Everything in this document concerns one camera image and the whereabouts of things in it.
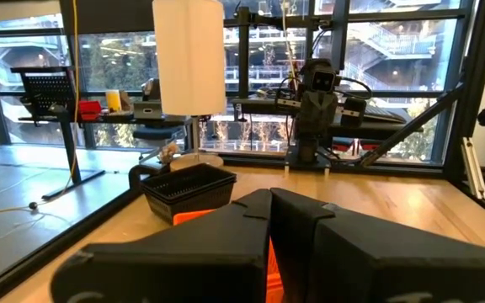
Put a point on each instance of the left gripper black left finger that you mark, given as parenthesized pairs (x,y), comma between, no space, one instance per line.
(175,261)

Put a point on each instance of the red box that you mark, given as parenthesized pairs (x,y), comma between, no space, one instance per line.
(89,110)

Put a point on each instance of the table lamp with white shade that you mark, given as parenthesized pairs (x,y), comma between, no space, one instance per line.
(190,59)

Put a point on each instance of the small crumpled pale object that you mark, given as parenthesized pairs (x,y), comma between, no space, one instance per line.
(168,153)

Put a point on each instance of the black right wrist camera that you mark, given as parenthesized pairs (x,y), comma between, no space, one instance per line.
(323,78)

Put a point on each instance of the black vertical pole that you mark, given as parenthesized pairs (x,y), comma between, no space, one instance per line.
(243,50)

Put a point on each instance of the black office chair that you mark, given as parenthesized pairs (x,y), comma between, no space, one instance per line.
(158,134)

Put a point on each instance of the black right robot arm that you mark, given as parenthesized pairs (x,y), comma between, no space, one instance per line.
(308,149)

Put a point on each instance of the grey device box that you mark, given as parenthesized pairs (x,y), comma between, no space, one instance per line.
(147,110)

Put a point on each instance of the black frame post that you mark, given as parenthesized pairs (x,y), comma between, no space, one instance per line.
(474,84)

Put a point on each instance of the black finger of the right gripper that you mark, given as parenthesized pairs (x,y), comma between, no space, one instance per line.
(328,115)
(310,115)

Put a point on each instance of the black curved hook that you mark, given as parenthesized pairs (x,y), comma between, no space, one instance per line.
(135,174)

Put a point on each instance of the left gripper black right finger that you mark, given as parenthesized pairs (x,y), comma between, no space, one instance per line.
(373,265)

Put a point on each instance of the black diagonal frame strut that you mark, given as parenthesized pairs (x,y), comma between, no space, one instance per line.
(411,126)

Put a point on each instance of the silver metal bracket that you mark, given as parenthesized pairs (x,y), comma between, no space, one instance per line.
(474,168)

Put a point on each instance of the yellow cup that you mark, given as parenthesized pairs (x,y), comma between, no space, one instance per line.
(113,101)

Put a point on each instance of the black perforated stand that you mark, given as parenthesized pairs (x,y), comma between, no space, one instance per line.
(46,90)

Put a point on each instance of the black plastic basket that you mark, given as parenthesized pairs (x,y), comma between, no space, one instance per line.
(183,206)
(188,179)

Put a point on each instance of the black desk with laptop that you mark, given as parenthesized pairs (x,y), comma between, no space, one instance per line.
(377,113)

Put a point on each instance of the black standing desk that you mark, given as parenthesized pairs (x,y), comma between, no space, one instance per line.
(70,147)

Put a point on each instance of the red plastic basket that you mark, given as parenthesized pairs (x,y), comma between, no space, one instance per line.
(192,216)

